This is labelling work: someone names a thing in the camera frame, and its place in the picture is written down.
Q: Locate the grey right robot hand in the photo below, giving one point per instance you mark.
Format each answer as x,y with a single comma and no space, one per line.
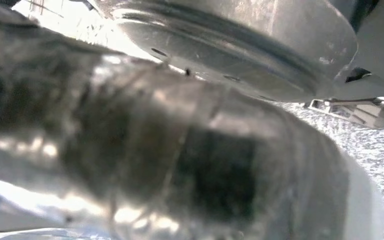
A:
145,149

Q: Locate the silver robot leg shell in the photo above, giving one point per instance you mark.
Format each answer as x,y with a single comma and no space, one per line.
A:
238,49

